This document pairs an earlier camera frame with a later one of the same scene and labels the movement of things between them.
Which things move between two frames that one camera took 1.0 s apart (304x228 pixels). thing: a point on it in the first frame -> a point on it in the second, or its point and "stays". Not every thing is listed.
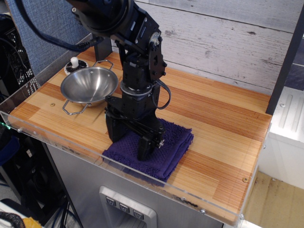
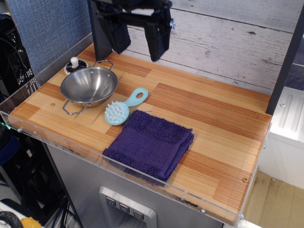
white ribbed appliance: [282, 158] stays
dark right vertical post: [283, 73] stays
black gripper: [137, 111] -> [157, 26]
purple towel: [123, 153] stays
